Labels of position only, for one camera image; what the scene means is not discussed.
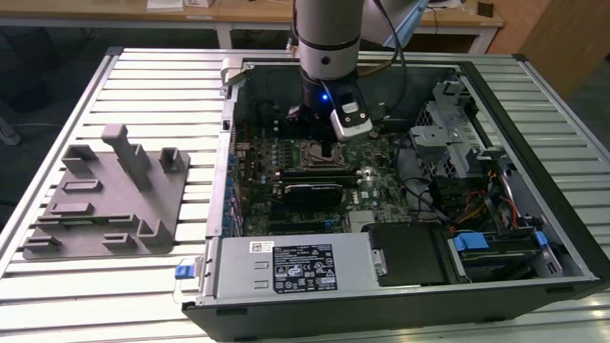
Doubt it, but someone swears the black plastic shroud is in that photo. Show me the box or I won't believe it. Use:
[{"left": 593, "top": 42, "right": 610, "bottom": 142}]
[{"left": 366, "top": 222, "right": 454, "bottom": 288}]

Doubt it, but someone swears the black graphics card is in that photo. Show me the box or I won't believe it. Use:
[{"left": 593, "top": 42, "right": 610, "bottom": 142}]
[{"left": 281, "top": 182, "right": 345, "bottom": 209}]

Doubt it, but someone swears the grey parts rack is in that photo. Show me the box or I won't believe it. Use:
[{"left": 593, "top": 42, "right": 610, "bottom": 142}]
[{"left": 22, "top": 124, "right": 193, "bottom": 262}]

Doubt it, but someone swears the wooden cabinet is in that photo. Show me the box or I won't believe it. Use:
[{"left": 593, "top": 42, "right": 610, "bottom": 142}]
[{"left": 489, "top": 0, "right": 610, "bottom": 103}]

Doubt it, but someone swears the grey stand foot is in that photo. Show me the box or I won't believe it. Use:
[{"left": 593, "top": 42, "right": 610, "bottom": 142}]
[{"left": 0, "top": 114, "right": 22, "bottom": 146}]

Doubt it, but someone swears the CPU socket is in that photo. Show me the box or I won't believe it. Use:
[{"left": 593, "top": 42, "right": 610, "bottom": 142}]
[{"left": 296, "top": 138, "right": 353, "bottom": 171}]

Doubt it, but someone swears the silver CPU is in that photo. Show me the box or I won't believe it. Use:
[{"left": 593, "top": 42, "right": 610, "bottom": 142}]
[{"left": 309, "top": 144, "right": 338, "bottom": 161}]

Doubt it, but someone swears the green RAM stick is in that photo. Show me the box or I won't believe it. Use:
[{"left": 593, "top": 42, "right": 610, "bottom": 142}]
[{"left": 61, "top": 218, "right": 113, "bottom": 227}]

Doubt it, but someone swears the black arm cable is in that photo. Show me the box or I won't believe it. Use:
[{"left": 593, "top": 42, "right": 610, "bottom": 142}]
[{"left": 374, "top": 0, "right": 409, "bottom": 117}]

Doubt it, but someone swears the copper coloured cable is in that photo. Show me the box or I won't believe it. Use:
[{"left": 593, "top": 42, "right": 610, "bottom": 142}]
[{"left": 357, "top": 58, "right": 398, "bottom": 78}]

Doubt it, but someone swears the grey metal drive cage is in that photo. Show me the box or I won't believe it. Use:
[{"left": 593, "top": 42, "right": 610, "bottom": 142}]
[{"left": 409, "top": 80, "right": 492, "bottom": 179}]

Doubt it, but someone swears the yellow wire bundle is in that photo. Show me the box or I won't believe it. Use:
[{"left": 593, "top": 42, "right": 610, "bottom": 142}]
[{"left": 456, "top": 199, "right": 496, "bottom": 224}]

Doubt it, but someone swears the green motherboard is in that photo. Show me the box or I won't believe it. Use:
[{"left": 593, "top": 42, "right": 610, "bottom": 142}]
[{"left": 233, "top": 120, "right": 416, "bottom": 237}]

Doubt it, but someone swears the hard disk blue carrier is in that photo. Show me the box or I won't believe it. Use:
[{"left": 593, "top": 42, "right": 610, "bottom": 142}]
[{"left": 446, "top": 230, "right": 557, "bottom": 284}]

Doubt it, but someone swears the silver chipset heatsink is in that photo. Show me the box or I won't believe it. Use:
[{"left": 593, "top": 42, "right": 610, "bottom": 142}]
[{"left": 349, "top": 209, "right": 378, "bottom": 232}]

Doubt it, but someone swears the black PC case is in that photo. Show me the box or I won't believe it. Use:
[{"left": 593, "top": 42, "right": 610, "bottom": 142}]
[{"left": 182, "top": 53, "right": 610, "bottom": 342}]

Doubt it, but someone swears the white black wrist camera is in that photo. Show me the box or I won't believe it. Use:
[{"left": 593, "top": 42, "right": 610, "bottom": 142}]
[{"left": 329, "top": 91, "right": 376, "bottom": 141}]

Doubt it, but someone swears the blue case latch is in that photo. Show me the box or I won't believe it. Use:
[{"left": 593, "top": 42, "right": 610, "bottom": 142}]
[{"left": 175, "top": 262, "right": 198, "bottom": 281}]

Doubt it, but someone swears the wooden desk white frame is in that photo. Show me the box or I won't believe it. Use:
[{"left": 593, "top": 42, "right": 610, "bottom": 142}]
[{"left": 0, "top": 0, "right": 508, "bottom": 54}]

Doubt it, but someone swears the metal socket cover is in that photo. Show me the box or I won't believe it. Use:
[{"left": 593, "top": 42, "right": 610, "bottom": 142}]
[{"left": 302, "top": 141, "right": 349, "bottom": 168}]

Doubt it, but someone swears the red wire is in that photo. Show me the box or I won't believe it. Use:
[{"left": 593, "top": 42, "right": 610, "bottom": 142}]
[{"left": 505, "top": 198, "right": 523, "bottom": 230}]

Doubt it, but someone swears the small black side camera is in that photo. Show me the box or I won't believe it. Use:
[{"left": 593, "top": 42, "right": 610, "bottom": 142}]
[{"left": 285, "top": 103, "right": 317, "bottom": 125}]

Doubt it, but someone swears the silver power supply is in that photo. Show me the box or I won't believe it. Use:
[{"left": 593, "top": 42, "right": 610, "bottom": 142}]
[{"left": 212, "top": 234, "right": 385, "bottom": 300}]

